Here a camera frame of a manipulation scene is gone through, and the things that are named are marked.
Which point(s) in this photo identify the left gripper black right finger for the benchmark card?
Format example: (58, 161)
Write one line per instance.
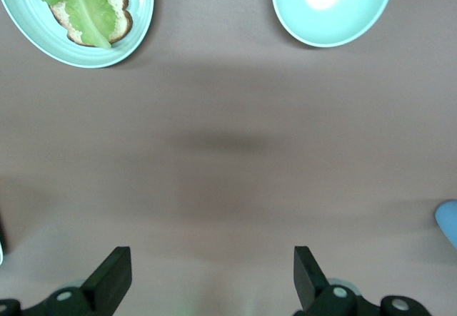
(314, 294)

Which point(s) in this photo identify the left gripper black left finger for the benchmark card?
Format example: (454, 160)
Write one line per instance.
(107, 287)

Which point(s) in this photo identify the mint green bowl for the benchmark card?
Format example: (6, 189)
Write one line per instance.
(332, 13)

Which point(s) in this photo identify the mint green plate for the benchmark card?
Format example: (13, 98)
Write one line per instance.
(32, 34)

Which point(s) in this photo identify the blue cup holding paper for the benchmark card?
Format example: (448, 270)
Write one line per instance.
(448, 221)

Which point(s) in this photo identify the green lettuce leaf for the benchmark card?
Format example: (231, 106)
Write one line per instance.
(82, 2)

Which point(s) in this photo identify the toast bread slice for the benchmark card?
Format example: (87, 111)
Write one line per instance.
(121, 27)

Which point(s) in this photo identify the cream toaster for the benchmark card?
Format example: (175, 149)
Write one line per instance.
(1, 257)

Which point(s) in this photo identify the brown table cover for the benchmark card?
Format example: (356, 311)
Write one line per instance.
(228, 134)

